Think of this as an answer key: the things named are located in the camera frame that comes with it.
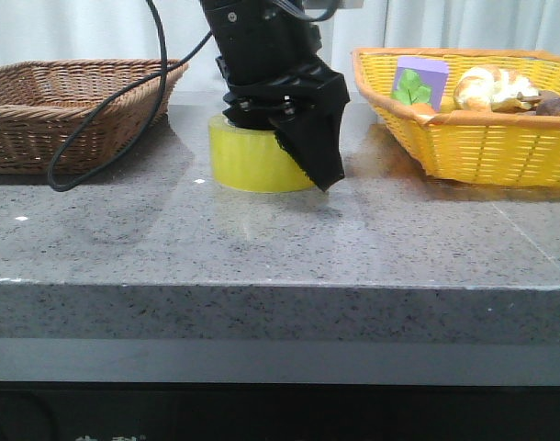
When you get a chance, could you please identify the purple block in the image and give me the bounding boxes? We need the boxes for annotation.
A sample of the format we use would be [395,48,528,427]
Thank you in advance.
[391,56,449,110]

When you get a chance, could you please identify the yellow tape roll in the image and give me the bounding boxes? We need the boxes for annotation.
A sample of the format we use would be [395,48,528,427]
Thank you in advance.
[208,114,314,193]

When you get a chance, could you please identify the toy carrot with green leaves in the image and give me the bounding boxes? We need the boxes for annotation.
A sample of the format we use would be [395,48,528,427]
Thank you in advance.
[390,69,436,114]

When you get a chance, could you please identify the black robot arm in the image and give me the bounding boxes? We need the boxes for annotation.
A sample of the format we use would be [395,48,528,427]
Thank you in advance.
[201,1,350,191]

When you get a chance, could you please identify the black serrated gripper finger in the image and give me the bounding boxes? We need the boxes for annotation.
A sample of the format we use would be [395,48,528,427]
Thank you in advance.
[268,107,344,192]

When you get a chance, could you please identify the white curtain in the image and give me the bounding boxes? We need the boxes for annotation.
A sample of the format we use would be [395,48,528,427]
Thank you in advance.
[0,1,560,79]

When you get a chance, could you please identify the brown wicker basket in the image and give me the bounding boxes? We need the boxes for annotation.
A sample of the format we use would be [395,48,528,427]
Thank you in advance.
[0,59,167,175]

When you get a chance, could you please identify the black cable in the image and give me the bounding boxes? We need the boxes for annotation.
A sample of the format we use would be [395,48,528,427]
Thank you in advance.
[47,0,214,193]

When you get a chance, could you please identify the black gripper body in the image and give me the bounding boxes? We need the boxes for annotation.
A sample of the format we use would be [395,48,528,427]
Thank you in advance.
[216,25,350,130]

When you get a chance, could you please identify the toy bread roll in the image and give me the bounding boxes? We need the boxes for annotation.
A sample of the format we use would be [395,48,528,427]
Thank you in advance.
[454,64,540,113]

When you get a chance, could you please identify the yellow plastic woven basket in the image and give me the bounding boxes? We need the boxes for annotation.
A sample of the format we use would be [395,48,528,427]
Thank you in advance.
[352,48,560,187]

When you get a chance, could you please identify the brown toy mushroom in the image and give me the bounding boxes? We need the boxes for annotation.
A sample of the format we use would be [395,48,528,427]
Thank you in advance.
[517,90,560,117]

